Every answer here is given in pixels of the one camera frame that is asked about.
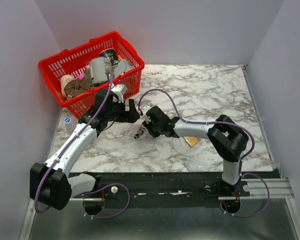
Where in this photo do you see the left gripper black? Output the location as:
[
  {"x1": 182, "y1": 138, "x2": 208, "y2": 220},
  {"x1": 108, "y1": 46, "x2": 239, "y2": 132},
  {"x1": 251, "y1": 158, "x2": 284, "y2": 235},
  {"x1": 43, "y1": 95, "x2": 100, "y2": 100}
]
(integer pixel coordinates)
[{"x1": 105, "y1": 98, "x2": 140, "y2": 124}]

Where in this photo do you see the astronaut keychain with keys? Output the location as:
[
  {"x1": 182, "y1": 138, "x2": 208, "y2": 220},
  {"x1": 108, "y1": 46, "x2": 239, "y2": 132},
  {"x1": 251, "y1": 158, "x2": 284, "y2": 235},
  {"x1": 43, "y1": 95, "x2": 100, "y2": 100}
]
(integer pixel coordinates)
[{"x1": 133, "y1": 128, "x2": 145, "y2": 140}]

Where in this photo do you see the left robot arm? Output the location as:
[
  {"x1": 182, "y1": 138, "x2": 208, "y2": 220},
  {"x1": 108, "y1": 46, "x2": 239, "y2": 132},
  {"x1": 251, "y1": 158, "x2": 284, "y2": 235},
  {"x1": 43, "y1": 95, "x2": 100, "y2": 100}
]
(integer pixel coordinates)
[{"x1": 29, "y1": 84, "x2": 140, "y2": 210}]

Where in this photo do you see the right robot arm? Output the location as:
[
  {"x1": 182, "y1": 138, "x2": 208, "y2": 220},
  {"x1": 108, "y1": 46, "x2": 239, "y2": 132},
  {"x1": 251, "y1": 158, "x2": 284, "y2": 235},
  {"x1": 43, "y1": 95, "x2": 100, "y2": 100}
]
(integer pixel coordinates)
[{"x1": 141, "y1": 106, "x2": 249, "y2": 196}]

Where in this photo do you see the large brass padlock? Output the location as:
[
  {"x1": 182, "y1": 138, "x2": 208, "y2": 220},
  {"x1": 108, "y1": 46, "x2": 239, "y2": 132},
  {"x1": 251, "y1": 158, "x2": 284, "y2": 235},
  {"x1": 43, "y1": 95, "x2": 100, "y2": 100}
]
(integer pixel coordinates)
[{"x1": 184, "y1": 136, "x2": 201, "y2": 148}]

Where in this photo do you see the grey cloth in basket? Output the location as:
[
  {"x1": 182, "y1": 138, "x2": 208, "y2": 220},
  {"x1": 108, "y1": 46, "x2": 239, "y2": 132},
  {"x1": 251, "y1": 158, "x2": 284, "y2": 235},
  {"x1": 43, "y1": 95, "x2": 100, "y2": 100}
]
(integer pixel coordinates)
[{"x1": 113, "y1": 59, "x2": 134, "y2": 78}]

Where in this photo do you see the grey printed cloth roll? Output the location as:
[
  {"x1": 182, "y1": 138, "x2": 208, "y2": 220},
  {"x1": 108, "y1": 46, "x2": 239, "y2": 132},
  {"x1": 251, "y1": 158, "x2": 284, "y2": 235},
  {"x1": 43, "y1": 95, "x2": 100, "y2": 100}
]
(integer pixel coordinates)
[{"x1": 89, "y1": 57, "x2": 113, "y2": 87}]

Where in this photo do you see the pink item in basket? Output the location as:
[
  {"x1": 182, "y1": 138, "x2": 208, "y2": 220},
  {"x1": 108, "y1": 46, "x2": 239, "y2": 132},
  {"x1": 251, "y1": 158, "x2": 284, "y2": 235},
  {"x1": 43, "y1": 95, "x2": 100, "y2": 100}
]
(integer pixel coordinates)
[{"x1": 75, "y1": 72, "x2": 86, "y2": 80}]

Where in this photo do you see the black can in basket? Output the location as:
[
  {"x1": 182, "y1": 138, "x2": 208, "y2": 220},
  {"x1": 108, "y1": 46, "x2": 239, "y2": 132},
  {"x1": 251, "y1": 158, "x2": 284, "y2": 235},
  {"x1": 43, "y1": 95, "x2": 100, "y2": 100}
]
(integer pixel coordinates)
[{"x1": 99, "y1": 48, "x2": 121, "y2": 66}]

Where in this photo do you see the clear plastic water bottle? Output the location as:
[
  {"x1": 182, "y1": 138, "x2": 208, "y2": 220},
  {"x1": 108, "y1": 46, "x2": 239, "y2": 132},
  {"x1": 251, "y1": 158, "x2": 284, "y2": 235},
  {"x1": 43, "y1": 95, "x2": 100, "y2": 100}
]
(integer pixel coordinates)
[{"x1": 63, "y1": 117, "x2": 78, "y2": 135}]

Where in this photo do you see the red plastic shopping basket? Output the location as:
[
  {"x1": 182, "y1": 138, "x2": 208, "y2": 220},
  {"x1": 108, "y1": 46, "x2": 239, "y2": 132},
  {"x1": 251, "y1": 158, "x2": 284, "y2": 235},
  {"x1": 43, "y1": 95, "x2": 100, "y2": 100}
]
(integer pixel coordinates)
[{"x1": 38, "y1": 31, "x2": 145, "y2": 119}]

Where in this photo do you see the beige cup in basket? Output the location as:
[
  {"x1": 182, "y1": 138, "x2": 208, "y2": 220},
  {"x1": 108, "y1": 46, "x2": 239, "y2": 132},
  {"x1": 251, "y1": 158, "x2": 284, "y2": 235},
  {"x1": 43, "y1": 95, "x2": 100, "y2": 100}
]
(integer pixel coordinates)
[{"x1": 60, "y1": 74, "x2": 75, "y2": 98}]

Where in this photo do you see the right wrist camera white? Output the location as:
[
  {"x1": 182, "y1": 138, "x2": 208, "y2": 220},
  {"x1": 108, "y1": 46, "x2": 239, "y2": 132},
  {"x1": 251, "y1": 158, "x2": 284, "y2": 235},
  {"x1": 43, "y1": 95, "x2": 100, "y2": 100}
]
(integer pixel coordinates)
[{"x1": 139, "y1": 105, "x2": 151, "y2": 117}]

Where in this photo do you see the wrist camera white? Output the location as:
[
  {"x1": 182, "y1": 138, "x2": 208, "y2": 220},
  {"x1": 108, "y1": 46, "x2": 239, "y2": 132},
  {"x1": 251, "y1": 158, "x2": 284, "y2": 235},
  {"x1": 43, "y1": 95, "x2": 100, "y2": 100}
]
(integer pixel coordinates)
[
  {"x1": 111, "y1": 84, "x2": 127, "y2": 103},
  {"x1": 139, "y1": 105, "x2": 151, "y2": 117}
]

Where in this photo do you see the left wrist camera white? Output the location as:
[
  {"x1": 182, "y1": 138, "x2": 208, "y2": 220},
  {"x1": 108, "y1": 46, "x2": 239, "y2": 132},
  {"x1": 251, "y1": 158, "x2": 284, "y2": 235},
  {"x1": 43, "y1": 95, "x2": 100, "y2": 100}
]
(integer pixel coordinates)
[{"x1": 111, "y1": 84, "x2": 127, "y2": 103}]

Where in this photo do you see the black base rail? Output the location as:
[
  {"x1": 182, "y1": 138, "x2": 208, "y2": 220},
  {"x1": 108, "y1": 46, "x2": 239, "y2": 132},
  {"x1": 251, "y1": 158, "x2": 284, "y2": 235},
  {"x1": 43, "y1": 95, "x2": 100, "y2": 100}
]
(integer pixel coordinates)
[{"x1": 72, "y1": 171, "x2": 251, "y2": 210}]

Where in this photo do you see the aluminium frame rail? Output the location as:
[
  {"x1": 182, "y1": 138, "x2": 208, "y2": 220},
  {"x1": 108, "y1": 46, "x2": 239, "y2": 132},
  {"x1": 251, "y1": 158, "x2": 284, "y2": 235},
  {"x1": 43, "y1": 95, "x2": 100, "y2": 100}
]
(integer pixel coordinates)
[{"x1": 218, "y1": 177, "x2": 295, "y2": 201}]

